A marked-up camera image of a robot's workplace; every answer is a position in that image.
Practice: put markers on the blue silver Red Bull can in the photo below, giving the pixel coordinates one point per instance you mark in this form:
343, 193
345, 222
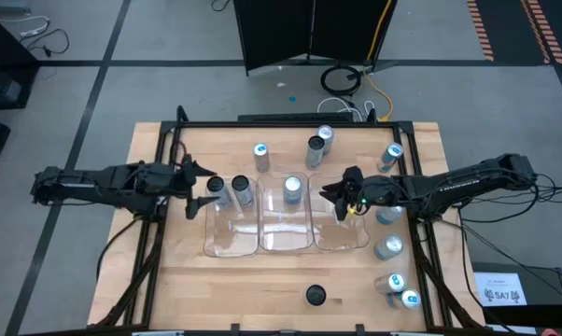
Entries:
261, 158
389, 158
409, 298
395, 282

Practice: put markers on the long black bar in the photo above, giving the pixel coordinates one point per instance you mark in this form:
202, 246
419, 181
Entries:
295, 117

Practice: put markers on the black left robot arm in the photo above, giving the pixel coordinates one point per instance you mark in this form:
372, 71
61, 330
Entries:
75, 184

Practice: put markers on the white Celsius can black lid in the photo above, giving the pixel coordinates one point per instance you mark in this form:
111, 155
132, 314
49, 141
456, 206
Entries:
315, 295
241, 186
315, 154
216, 186

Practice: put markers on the clear plastic bin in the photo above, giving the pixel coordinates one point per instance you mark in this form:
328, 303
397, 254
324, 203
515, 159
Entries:
232, 233
341, 233
285, 228

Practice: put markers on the black folding partition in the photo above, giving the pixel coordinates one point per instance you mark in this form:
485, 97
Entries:
281, 32

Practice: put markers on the black cabinet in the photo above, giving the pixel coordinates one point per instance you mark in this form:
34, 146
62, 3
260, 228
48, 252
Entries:
5, 79

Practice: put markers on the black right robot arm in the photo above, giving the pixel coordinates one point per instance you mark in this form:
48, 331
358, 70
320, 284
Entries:
467, 179

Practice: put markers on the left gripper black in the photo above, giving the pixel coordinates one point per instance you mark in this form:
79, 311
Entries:
180, 182

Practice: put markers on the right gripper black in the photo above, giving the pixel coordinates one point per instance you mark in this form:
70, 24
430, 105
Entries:
374, 191

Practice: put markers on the white SA7 label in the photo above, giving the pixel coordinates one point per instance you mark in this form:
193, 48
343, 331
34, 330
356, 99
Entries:
500, 289

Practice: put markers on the white light-blue seltzer can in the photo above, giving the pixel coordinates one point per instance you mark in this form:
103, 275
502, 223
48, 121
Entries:
388, 247
327, 133
389, 215
292, 186

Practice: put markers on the black box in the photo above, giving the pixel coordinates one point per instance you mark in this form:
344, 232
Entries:
547, 289

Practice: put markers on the black mat orange stripes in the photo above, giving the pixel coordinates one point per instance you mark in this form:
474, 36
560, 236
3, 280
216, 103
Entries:
510, 28

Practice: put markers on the black aluminium frame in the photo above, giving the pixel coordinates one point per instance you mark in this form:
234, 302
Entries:
285, 124

